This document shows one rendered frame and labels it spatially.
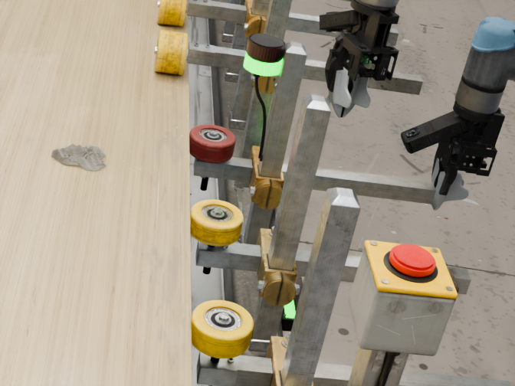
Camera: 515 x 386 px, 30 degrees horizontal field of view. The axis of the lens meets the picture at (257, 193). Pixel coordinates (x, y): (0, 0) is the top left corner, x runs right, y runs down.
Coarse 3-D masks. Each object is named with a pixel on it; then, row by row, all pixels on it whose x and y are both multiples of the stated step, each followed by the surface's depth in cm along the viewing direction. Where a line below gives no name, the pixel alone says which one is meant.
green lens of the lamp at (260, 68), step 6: (246, 54) 153; (246, 60) 153; (252, 60) 152; (282, 60) 154; (246, 66) 153; (252, 66) 152; (258, 66) 152; (264, 66) 152; (270, 66) 152; (276, 66) 152; (252, 72) 152; (258, 72) 152; (264, 72) 152; (270, 72) 152; (276, 72) 153
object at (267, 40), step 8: (256, 40) 152; (264, 40) 152; (272, 40) 153; (280, 40) 154; (256, 80) 156; (256, 88) 156; (264, 112) 158; (264, 120) 159; (264, 128) 160; (264, 136) 161
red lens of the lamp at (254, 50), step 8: (248, 40) 152; (248, 48) 152; (256, 48) 150; (264, 48) 150; (272, 48) 150; (280, 48) 151; (256, 56) 151; (264, 56) 151; (272, 56) 151; (280, 56) 152
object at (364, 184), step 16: (240, 160) 169; (208, 176) 167; (224, 176) 168; (240, 176) 168; (320, 176) 169; (336, 176) 170; (352, 176) 171; (368, 176) 172; (384, 176) 173; (368, 192) 172; (384, 192) 172; (400, 192) 172; (416, 192) 172; (432, 192) 172
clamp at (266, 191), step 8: (256, 152) 170; (256, 160) 168; (256, 168) 165; (256, 176) 163; (264, 176) 163; (280, 176) 164; (256, 184) 163; (264, 184) 162; (272, 184) 162; (280, 184) 164; (256, 192) 162; (264, 192) 162; (272, 192) 162; (280, 192) 162; (256, 200) 163; (264, 200) 163; (272, 200) 163; (264, 208) 164; (272, 208) 164
